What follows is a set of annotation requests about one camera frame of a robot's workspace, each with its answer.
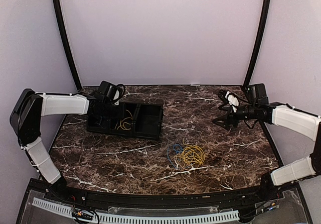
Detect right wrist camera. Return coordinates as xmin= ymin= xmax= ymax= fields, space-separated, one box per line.
xmin=218 ymin=89 xmax=239 ymax=113

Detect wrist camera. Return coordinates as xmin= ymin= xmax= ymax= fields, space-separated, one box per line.
xmin=218 ymin=89 xmax=239 ymax=113
xmin=111 ymin=83 xmax=126 ymax=106

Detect black front rail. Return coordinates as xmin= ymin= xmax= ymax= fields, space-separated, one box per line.
xmin=45 ymin=183 xmax=266 ymax=209

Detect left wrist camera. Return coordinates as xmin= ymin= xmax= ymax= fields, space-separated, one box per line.
xmin=111 ymin=83 xmax=126 ymax=106

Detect yellow cable bundle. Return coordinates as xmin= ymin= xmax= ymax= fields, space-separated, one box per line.
xmin=175 ymin=131 xmax=208 ymax=169

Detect black frame post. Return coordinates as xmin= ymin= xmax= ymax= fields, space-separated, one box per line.
xmin=243 ymin=0 xmax=271 ymax=87
xmin=52 ymin=0 xmax=82 ymax=90

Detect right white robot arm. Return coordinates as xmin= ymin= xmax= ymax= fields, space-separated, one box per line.
xmin=212 ymin=83 xmax=320 ymax=201

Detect right black frame post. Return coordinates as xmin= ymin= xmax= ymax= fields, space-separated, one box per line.
xmin=243 ymin=0 xmax=271 ymax=87

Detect left black frame post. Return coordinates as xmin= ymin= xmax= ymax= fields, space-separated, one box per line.
xmin=52 ymin=0 xmax=82 ymax=90

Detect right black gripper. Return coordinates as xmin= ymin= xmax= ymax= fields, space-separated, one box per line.
xmin=213 ymin=103 xmax=258 ymax=131

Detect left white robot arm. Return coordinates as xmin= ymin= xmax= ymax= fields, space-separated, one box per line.
xmin=10 ymin=81 xmax=125 ymax=202

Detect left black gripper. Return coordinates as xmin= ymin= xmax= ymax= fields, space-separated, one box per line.
xmin=102 ymin=101 xmax=125 ymax=119

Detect blue cable bundle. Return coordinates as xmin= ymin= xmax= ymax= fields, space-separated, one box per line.
xmin=166 ymin=143 xmax=185 ymax=170

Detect white slotted cable duct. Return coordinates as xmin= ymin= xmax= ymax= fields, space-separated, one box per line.
xmin=32 ymin=197 xmax=239 ymax=224

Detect black three-compartment bin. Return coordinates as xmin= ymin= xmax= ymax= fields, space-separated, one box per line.
xmin=86 ymin=102 xmax=164 ymax=140

